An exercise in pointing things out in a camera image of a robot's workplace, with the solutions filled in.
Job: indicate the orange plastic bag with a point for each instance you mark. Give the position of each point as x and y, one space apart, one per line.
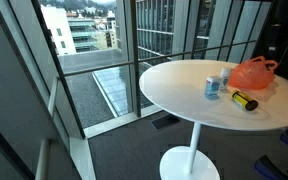
250 76

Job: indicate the small white bottle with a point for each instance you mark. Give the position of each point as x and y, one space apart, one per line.
225 77

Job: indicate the yellow bottle with black cap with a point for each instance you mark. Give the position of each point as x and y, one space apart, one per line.
243 99

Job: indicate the dark floor vent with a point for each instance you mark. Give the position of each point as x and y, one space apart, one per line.
165 122

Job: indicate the white container with blue label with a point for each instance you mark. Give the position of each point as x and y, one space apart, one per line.
212 86

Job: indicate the white round table base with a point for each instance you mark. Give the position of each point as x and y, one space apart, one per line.
174 166

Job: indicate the white vertical pipe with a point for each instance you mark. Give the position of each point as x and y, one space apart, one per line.
43 160

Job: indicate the dark window guard rail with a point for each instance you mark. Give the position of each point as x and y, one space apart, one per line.
117 64

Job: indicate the white table pedestal leg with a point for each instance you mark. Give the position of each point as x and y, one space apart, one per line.
194 146

